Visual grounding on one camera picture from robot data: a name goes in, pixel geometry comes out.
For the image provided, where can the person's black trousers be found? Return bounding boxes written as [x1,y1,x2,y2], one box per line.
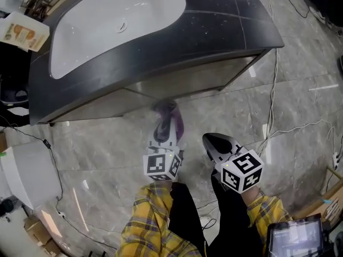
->
[168,170,269,257]

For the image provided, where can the white block cabinet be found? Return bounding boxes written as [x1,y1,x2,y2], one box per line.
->
[0,140,61,210]

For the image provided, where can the cardboard box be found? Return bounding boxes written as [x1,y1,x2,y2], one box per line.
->
[23,215,65,256]

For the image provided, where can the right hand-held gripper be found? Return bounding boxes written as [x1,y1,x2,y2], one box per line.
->
[202,133,265,194]

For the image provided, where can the person's right forearm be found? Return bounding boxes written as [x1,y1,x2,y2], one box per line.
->
[242,187,293,240]

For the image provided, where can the dark vanity cabinet black top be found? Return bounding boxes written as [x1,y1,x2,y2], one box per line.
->
[28,0,285,125]

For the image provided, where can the black touchscreen display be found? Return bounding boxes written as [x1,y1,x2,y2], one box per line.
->
[266,213,325,257]

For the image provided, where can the white floor cable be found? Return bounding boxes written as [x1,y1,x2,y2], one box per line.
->
[256,0,341,157]

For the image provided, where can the person's left forearm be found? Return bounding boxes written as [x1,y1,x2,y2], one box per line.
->
[119,180,175,257]

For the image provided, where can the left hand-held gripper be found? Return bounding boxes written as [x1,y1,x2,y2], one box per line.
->
[143,118,184,182]

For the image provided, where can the black floor cable with adapter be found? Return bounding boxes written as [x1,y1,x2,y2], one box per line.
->
[0,115,118,251]

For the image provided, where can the large pump bottle orange label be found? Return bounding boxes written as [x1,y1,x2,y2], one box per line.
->
[0,11,50,52]

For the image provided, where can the white sink basin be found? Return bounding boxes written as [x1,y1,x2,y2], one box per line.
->
[49,0,187,80]

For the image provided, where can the purple cloth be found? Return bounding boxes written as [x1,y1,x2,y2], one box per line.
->
[151,99,185,141]

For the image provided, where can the black round floor fan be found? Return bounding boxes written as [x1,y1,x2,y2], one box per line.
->
[0,198,14,216]

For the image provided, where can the person's yellow plaid shirt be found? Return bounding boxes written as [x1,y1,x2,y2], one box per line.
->
[160,229,202,257]

